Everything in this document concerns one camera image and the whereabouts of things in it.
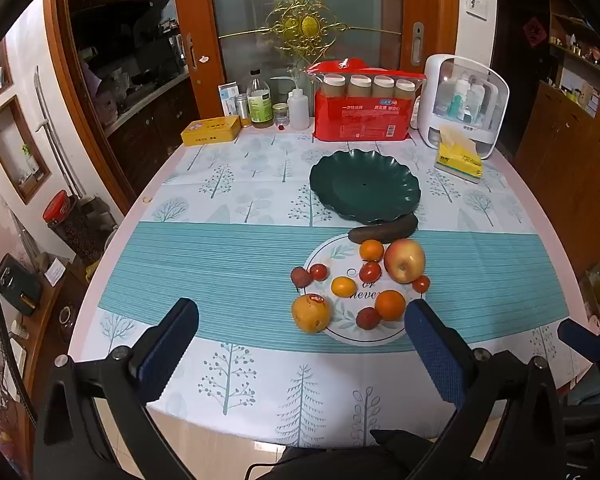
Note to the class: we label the yellow tissue pack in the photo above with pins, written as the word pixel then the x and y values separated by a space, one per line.
pixel 457 160

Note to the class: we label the white round printed plate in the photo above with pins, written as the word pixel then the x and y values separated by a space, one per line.
pixel 352 334

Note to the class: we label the red cherry tomato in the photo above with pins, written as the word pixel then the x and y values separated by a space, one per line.
pixel 421 284
pixel 318 272
pixel 370 272

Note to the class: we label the white and blue carton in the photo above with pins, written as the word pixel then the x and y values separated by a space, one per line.
pixel 227 97

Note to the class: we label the dark green cucumber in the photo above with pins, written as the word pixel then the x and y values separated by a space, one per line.
pixel 380 230

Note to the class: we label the glass bottle with green label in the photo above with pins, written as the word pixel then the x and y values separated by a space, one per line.
pixel 259 102

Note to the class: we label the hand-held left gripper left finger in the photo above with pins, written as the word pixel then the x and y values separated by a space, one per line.
pixel 172 342

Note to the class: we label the gold door ornament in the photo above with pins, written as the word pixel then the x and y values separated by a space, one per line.
pixel 307 25

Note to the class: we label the wooden shelf with small items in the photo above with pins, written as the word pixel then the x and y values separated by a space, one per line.
pixel 577 45

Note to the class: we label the red wall ornament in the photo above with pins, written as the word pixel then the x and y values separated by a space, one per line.
pixel 533 31

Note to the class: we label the medium orange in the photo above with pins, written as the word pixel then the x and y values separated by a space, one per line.
pixel 390 305

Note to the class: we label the white light switch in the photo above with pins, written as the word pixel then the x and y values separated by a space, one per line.
pixel 476 5

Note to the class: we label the red lychee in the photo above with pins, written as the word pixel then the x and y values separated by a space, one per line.
pixel 300 277
pixel 368 318

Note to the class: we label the red apple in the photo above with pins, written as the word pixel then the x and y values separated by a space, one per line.
pixel 404 261

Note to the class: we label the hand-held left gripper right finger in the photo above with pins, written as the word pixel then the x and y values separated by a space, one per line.
pixel 432 347

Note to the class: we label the small yellow mandarin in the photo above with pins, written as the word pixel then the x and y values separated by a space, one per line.
pixel 343 286

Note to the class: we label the white squeeze bottle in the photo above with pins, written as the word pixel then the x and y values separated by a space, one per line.
pixel 298 110

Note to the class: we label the brown wooden cabinet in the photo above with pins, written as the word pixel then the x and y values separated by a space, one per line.
pixel 565 160

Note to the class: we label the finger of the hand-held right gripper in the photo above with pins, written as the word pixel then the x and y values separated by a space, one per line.
pixel 580 336

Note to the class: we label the red pack of paper cups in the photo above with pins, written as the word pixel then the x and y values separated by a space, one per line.
pixel 362 115

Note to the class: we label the large yellow orange with sticker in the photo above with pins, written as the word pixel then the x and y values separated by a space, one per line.
pixel 310 315

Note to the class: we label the white cosmetics storage box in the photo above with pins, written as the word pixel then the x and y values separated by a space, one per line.
pixel 462 105

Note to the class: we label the metal pole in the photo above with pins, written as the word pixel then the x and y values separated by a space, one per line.
pixel 55 130

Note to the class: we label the small glass jar gold lid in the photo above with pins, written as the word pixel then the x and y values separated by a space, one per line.
pixel 280 115

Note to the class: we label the yellow tin box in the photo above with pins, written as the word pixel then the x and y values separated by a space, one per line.
pixel 211 131

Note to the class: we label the dark green scalloped plate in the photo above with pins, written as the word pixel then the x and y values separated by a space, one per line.
pixel 365 185

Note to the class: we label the small metal can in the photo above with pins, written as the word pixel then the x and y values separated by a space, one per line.
pixel 242 107

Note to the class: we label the wooden framed wall niche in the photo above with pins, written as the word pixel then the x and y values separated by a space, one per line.
pixel 15 150

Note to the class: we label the small orange mandarin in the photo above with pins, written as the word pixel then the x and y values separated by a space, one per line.
pixel 371 250

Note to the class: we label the jar with red lid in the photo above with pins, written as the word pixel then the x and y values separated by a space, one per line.
pixel 70 220

